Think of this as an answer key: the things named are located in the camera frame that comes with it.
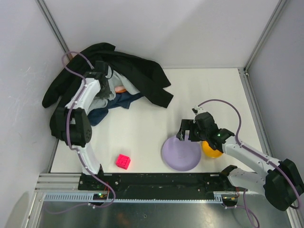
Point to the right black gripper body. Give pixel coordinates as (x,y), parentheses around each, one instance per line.
(185,128)

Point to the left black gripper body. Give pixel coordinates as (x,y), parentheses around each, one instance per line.
(101,68)

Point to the grey cloth garment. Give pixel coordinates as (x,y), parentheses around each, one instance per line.
(115,79)

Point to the navy blue cloth garment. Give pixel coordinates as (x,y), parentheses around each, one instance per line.
(123,100)

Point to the black cloth garment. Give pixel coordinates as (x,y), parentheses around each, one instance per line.
(130,78)

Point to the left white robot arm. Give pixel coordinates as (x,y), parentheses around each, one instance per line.
(71,123)

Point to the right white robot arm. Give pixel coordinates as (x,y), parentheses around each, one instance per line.
(279,181)

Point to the orange cloth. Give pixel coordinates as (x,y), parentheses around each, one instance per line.
(120,89)

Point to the orange plastic bowl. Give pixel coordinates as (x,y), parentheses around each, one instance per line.
(208,151)

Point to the lilac plastic plate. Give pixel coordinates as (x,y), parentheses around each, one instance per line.
(181,155)

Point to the pink toy cube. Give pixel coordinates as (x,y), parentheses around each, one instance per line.
(123,161)

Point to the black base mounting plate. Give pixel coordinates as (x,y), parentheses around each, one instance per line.
(166,184)

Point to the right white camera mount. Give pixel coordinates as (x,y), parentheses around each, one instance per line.
(198,110)

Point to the left aluminium frame post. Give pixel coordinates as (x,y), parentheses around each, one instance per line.
(52,24)

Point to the grey slotted cable duct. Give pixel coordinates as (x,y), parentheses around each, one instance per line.
(213,197)

